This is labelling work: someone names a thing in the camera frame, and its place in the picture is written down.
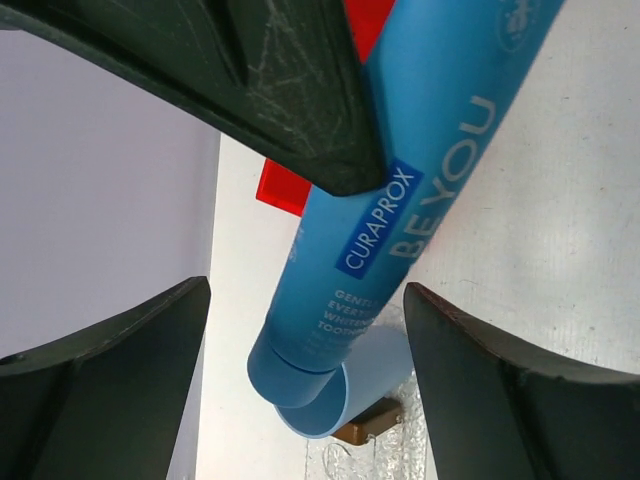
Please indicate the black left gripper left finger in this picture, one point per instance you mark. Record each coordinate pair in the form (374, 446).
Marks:
(105, 402)

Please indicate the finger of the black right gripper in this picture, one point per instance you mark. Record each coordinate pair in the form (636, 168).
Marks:
(283, 78)

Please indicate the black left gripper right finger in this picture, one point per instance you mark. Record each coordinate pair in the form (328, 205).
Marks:
(499, 407)

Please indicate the blue plastic cup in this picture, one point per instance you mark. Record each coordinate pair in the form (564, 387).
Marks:
(379, 362)

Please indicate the blue toothpaste tube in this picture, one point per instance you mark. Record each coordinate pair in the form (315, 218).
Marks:
(442, 74)

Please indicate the clear textured acrylic tray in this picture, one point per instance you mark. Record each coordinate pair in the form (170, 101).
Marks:
(402, 452)

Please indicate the red plastic bin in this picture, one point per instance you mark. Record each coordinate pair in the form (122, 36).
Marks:
(282, 188)

